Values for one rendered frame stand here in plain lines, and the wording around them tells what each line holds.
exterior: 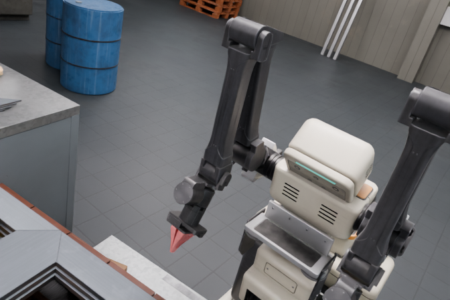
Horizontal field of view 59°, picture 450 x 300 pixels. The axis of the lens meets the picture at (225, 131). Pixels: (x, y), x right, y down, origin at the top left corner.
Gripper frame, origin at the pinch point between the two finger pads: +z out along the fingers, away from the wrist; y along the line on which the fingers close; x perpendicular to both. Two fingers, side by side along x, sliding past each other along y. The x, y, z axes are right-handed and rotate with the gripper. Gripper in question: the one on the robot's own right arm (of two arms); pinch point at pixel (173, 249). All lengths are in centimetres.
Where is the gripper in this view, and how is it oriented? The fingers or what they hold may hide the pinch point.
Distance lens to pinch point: 114.4
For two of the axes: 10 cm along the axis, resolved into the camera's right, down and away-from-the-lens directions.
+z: -4.7, 8.8, 0.5
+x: 4.4, 1.9, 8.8
